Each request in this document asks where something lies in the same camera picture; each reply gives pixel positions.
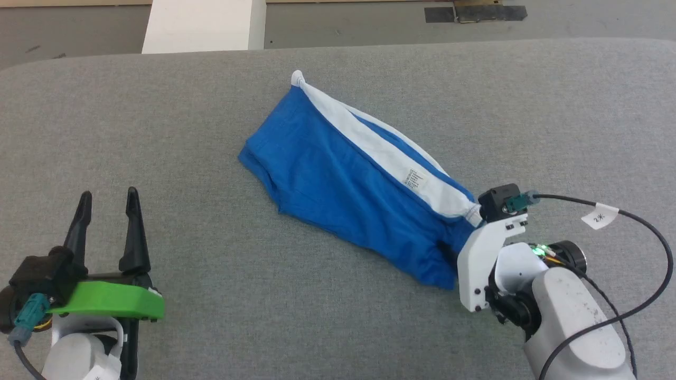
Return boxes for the white cable tag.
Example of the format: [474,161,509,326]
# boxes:
[581,203,619,231]
[84,355,123,380]

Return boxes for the blue and white garment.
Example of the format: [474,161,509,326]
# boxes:
[238,70,484,291]

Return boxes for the black cable with teal plug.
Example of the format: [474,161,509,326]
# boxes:
[504,191,675,380]
[7,294,54,380]

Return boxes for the black floor tape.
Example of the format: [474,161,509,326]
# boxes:
[424,5,528,24]

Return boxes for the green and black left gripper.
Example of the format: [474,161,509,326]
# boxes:
[50,186,166,380]

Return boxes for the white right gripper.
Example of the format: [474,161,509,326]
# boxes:
[456,213,529,314]

